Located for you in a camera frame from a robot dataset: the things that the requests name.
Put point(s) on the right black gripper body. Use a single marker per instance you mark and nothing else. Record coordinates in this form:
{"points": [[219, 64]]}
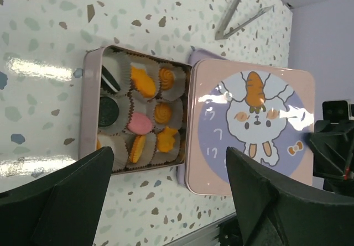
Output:
{"points": [[332, 147]]}

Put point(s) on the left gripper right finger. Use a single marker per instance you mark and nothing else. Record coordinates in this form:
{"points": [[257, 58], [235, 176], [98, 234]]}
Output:
{"points": [[273, 209]]}

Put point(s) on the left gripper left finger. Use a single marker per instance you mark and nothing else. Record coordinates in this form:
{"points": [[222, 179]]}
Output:
{"points": [[61, 208]]}

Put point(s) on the orange flower cookie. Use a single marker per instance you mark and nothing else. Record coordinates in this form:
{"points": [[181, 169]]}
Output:
{"points": [[98, 144], [166, 140], [143, 82]]}

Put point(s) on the silver tin lid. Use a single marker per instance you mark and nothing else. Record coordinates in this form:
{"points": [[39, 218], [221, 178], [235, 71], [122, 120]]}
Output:
{"points": [[263, 111]]}

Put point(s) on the round orange cookie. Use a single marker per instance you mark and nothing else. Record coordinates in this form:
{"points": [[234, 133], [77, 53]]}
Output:
{"points": [[137, 148]]}

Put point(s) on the black round cookie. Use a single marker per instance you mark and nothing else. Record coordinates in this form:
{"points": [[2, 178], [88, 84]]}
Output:
{"points": [[108, 111]]}

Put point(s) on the pink round cookie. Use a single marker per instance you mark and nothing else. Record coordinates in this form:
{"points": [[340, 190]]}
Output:
{"points": [[139, 124]]}

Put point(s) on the black sandwich cookie top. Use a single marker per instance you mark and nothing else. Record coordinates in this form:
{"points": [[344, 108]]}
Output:
{"points": [[108, 82]]}

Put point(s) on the orange swirl cookie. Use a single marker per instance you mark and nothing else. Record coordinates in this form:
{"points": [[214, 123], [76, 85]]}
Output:
{"points": [[162, 113], [166, 78]]}

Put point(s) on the orange flower cookie top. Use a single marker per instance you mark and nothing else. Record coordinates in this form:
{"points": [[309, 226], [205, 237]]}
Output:
{"points": [[143, 82]]}

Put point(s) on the metal tongs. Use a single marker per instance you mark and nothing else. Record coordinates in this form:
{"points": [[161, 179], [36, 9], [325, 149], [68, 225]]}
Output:
{"points": [[224, 31]]}

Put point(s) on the lilac plastic tray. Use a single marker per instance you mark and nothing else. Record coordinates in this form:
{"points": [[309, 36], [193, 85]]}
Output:
{"points": [[195, 57]]}

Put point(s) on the orange swirl cookie top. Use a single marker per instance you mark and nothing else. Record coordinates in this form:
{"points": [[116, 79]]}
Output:
{"points": [[166, 78]]}

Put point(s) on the square cookie tin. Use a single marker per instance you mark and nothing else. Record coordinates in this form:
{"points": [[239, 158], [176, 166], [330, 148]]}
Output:
{"points": [[118, 62]]}

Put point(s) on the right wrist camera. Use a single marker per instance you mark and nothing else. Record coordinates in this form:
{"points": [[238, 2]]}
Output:
{"points": [[335, 111]]}

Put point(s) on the aluminium rail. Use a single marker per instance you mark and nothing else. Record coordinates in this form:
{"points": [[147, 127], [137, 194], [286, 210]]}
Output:
{"points": [[211, 234]]}

